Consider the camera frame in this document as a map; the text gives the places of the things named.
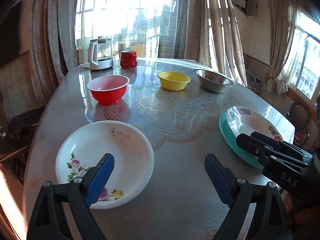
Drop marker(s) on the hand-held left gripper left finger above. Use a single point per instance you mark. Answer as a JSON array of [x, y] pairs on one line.
[[100, 178]]

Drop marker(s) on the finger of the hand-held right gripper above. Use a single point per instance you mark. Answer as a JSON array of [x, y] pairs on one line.
[[250, 146], [272, 142]]

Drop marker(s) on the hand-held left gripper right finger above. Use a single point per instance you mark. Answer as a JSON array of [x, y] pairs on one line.
[[220, 181]]

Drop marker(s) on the large white floral plate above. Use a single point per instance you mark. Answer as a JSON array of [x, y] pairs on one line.
[[250, 122]]

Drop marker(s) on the teal plate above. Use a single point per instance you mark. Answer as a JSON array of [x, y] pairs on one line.
[[225, 135]]

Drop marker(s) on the small white rose plate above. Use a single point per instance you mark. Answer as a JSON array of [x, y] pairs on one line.
[[100, 140]]

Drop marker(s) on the stainless steel bowl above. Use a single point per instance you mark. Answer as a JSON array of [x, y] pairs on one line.
[[212, 85]]

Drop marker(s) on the red plastic bowl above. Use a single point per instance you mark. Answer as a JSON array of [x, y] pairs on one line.
[[107, 97]]

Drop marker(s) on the yellow plastic bowl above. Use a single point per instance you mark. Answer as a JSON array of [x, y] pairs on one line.
[[172, 84]]

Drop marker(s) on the person's right forearm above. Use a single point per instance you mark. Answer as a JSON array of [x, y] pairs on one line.
[[306, 220]]

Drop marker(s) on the wooden chair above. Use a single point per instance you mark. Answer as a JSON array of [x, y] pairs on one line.
[[298, 112]]

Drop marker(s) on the patterned cloth bag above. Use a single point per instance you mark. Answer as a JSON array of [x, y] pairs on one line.
[[253, 81]]

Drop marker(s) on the lace patterned tablecloth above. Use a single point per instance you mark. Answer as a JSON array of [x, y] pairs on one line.
[[175, 120]]

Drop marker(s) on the small side window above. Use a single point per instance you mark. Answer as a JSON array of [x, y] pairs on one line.
[[307, 62]]

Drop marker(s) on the black box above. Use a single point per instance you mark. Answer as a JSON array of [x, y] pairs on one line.
[[23, 122]]

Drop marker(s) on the tied beige curtain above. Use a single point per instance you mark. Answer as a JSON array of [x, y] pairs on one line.
[[277, 42]]

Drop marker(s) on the red mug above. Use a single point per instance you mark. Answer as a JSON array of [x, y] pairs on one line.
[[128, 60]]

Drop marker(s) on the beige curtain with sunlit folds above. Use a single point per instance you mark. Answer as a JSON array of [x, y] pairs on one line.
[[212, 30]]

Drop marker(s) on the white glass electric kettle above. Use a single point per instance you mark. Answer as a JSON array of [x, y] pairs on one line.
[[94, 55]]

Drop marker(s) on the beige curtain beside television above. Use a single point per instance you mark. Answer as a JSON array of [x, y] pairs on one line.
[[47, 42]]

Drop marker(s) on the black television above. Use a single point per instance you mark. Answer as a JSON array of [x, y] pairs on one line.
[[11, 37]]

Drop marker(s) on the large barred window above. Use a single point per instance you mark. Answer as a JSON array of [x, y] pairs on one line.
[[150, 2]]

